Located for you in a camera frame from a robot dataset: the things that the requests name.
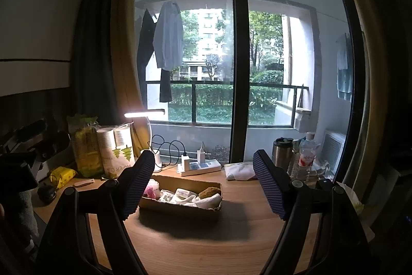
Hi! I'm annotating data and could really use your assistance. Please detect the clear water bottle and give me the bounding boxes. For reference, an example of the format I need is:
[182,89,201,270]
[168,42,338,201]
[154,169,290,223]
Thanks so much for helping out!
[290,132,317,183]

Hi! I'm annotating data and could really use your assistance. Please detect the green and yellow bag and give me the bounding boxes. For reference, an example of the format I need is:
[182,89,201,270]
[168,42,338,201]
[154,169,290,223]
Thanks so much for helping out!
[66,114,105,178]

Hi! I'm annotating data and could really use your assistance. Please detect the paper cup pack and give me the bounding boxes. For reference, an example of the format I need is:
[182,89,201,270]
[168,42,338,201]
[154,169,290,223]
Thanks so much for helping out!
[96,122,136,179]

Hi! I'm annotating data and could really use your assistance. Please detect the dark hanging garment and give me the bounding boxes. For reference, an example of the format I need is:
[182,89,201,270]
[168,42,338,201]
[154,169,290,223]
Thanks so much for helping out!
[159,69,173,103]

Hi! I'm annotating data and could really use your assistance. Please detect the white waffle cloth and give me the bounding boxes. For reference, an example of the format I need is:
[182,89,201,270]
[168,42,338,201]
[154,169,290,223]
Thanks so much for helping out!
[174,188,198,206]
[195,193,222,209]

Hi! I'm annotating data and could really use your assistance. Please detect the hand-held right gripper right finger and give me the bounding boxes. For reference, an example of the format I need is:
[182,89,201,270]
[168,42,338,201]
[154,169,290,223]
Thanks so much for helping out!
[253,149,375,275]

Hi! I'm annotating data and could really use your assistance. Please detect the yellow tissue packet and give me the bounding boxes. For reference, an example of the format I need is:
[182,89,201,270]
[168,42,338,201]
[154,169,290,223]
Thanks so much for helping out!
[49,166,78,189]

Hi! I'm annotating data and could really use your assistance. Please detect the black round object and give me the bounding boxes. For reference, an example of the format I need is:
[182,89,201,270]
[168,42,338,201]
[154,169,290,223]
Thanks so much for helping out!
[37,184,57,205]

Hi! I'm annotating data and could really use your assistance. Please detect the dark grey curtain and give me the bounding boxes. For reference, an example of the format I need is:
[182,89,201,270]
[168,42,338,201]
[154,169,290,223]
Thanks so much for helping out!
[69,0,129,134]

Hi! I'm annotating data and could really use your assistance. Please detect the white desk lamp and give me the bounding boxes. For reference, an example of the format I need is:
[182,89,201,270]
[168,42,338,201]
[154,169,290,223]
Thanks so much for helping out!
[124,109,166,173]

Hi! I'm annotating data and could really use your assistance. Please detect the light blue hanging towel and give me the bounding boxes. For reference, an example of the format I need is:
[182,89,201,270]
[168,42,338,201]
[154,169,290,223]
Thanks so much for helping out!
[336,33,354,102]

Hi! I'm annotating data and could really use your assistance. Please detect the cardboard box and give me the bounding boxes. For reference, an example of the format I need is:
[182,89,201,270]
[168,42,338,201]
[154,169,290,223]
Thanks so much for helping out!
[138,175,223,224]

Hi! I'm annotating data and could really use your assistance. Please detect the brown sponge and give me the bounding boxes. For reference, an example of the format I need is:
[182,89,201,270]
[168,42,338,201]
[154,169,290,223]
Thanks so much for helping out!
[198,186,222,200]

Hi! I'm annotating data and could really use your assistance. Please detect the black hanging trousers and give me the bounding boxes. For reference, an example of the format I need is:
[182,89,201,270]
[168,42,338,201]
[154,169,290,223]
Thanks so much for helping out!
[136,9,158,92]

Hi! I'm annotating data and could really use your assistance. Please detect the white crumpled tissue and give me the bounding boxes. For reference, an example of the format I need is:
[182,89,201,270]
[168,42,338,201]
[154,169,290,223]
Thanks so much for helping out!
[338,183,365,214]

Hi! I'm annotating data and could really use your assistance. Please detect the light blue hanging shirt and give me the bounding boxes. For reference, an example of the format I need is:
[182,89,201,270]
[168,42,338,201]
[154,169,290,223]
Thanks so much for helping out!
[152,1,184,71]

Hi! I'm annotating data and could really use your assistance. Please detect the white air conditioner unit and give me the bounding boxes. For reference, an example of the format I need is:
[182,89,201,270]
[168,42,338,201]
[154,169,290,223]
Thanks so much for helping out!
[322,130,346,172]

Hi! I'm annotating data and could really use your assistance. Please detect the black charging cable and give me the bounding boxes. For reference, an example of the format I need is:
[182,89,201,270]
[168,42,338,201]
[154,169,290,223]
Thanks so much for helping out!
[150,134,190,166]

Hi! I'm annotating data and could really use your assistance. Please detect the black window frame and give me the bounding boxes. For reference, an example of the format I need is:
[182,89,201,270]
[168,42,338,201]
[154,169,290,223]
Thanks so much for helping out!
[137,0,364,182]

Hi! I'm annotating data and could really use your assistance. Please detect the steel thermos cup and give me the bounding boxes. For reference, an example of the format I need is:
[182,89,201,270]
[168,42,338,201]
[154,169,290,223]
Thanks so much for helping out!
[272,137,294,171]

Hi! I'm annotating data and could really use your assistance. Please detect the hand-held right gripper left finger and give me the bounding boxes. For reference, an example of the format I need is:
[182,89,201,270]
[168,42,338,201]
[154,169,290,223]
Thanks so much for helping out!
[42,149,156,275]

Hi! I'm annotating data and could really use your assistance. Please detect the white power strip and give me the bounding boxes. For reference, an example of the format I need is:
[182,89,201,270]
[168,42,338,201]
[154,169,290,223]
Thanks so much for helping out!
[177,159,222,177]

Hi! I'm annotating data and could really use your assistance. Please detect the balcony railing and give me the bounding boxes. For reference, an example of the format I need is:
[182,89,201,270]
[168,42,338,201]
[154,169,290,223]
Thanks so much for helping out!
[145,80,310,127]

